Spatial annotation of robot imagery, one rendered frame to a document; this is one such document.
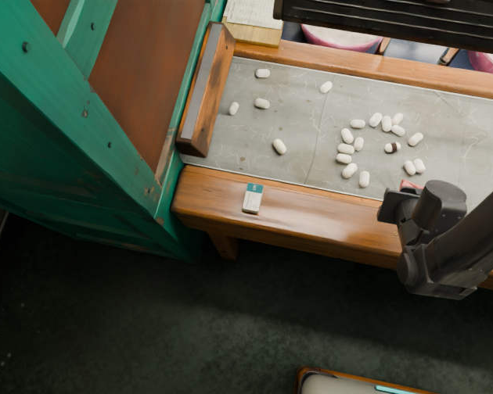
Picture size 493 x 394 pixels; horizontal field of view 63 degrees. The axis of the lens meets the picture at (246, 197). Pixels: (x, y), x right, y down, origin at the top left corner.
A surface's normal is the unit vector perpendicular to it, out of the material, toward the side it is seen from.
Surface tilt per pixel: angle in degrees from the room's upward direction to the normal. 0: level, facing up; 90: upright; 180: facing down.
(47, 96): 90
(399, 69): 0
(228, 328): 0
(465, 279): 72
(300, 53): 0
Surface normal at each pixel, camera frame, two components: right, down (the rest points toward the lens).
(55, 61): 0.98, 0.19
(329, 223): -0.02, -0.29
